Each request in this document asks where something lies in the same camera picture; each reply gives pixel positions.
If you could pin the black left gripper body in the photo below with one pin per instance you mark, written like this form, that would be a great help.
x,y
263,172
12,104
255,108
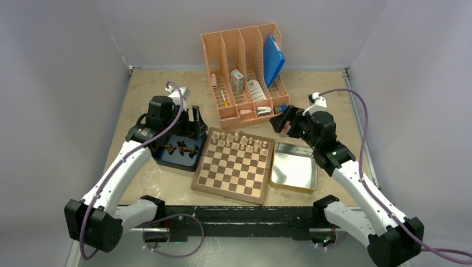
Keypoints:
x,y
185,127

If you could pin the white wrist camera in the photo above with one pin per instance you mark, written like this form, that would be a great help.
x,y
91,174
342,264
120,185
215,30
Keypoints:
x,y
316,103
178,98

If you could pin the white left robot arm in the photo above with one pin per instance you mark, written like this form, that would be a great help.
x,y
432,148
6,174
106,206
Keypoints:
x,y
96,220

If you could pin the white labelled packet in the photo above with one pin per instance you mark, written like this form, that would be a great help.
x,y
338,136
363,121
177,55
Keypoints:
x,y
256,91

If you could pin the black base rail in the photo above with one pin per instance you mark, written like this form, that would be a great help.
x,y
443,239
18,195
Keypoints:
x,y
299,223

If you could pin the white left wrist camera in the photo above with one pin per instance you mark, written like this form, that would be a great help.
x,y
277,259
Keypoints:
x,y
178,98

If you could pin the dark chess pieces in tray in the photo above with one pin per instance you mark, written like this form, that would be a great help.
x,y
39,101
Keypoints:
x,y
182,147

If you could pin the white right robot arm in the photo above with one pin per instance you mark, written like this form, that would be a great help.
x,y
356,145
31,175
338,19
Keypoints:
x,y
390,237

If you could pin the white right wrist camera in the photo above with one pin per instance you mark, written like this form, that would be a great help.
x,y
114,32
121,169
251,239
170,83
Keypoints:
x,y
316,103

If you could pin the wooden chess board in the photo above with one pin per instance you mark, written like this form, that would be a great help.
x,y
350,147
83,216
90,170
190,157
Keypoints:
x,y
240,178

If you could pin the white red small box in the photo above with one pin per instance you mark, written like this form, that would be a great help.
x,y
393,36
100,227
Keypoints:
x,y
237,81

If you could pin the blue folder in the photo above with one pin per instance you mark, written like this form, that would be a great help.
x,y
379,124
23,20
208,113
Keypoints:
x,y
273,60

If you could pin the pink cap bottle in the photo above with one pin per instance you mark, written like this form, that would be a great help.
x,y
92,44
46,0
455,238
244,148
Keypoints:
x,y
285,129

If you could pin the dark blue tin tray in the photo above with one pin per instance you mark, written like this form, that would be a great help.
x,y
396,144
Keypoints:
x,y
176,159

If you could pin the blue cap glue stick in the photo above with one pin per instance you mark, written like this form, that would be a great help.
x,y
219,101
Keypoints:
x,y
279,109

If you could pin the white stapler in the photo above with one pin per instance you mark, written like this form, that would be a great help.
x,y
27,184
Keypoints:
x,y
263,111

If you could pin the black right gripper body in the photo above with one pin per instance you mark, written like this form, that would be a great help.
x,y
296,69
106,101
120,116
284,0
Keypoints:
x,y
300,128

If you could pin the light chess pieces row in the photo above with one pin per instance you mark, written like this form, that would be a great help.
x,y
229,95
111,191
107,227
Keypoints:
x,y
236,144

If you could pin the orange file organizer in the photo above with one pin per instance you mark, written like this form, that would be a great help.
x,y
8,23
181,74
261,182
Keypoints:
x,y
241,49

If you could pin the yellow pen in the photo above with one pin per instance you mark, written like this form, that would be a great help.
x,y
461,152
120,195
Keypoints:
x,y
225,102

